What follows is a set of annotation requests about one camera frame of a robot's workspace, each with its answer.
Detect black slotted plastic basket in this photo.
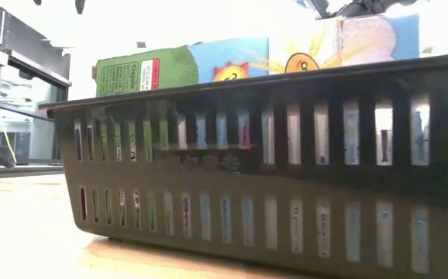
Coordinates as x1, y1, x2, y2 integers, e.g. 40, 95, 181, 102
37, 52, 448, 279

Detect green yellow crayon box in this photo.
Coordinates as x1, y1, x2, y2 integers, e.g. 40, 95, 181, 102
91, 13, 431, 272

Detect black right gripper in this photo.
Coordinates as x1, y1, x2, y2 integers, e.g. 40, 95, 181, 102
305, 0, 419, 20

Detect black metal table frame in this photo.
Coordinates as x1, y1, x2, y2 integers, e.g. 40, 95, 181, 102
0, 138, 65, 180

